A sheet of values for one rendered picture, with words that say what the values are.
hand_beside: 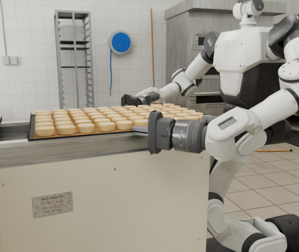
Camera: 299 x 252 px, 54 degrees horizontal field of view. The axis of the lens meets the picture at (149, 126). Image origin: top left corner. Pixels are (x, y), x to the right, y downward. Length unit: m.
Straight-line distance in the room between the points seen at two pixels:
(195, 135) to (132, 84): 4.59
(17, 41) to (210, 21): 3.01
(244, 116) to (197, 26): 3.93
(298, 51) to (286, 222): 0.93
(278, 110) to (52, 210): 0.67
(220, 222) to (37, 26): 4.48
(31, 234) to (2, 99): 4.43
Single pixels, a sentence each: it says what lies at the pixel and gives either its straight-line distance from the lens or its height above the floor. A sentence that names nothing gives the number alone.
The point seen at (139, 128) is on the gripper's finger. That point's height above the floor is 0.92.
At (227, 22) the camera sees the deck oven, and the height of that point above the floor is 1.72.
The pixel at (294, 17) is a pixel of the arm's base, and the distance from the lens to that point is 1.08.
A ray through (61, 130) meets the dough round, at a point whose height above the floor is 0.92.
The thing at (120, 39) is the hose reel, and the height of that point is 1.49.
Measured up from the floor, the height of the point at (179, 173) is 0.74.
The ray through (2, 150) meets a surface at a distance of 0.86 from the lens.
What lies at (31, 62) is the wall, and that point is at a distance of 5.18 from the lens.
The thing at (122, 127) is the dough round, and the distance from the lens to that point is 0.86.
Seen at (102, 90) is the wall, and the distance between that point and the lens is 5.23.
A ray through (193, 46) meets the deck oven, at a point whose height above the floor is 1.35.
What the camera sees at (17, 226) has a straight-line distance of 0.93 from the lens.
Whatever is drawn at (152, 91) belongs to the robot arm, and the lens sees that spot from 1.47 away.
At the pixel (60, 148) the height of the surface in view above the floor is 0.87.
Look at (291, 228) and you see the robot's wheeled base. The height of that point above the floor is 0.33.
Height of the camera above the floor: 1.11
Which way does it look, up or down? 12 degrees down
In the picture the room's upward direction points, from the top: straight up
